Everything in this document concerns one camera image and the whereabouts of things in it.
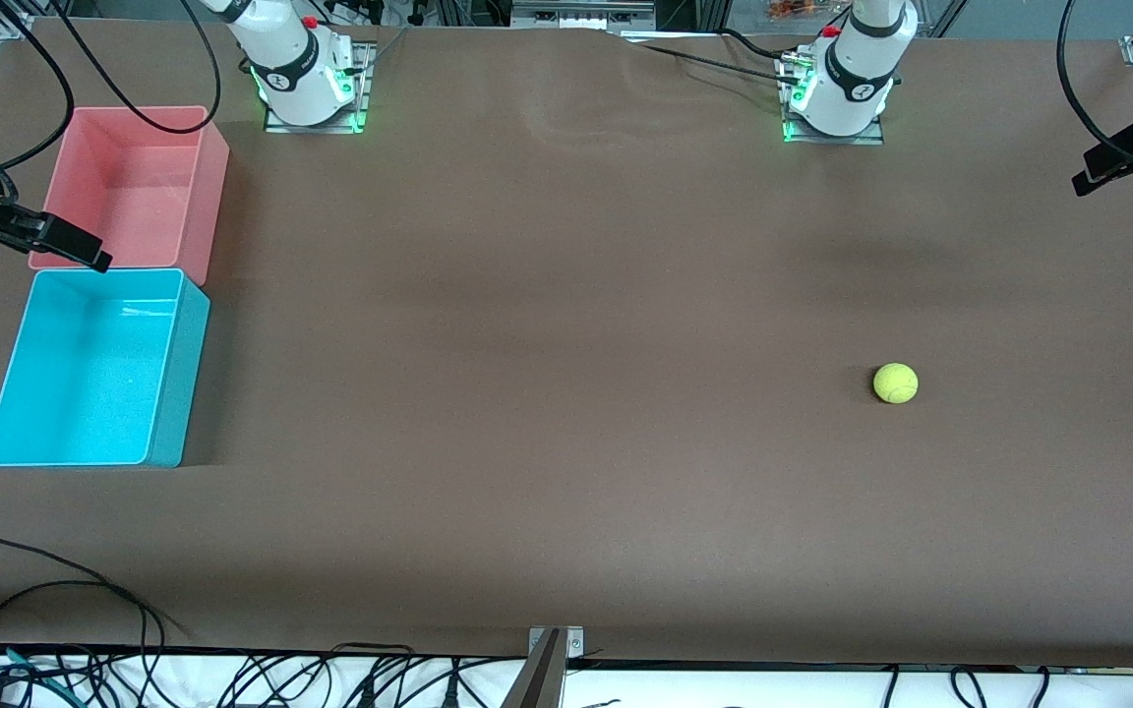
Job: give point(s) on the silver mounting plate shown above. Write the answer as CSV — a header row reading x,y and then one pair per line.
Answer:
x,y
574,641

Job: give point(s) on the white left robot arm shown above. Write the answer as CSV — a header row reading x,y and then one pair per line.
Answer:
x,y
852,84

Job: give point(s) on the brown table cover sheet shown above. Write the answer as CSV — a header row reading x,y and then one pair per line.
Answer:
x,y
566,393

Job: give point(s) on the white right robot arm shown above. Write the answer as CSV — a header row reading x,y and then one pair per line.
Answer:
x,y
301,79

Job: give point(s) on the blue plastic bin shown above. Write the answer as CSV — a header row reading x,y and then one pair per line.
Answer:
x,y
85,374

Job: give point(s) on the grey metal post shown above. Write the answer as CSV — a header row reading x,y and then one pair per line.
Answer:
x,y
537,683

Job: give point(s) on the yellow tennis ball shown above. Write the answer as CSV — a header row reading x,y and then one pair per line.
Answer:
x,y
896,383

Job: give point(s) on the grey device box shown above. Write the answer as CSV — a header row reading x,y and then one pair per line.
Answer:
x,y
581,12

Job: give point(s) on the pink plastic bin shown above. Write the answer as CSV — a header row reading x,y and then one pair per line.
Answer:
x,y
134,197

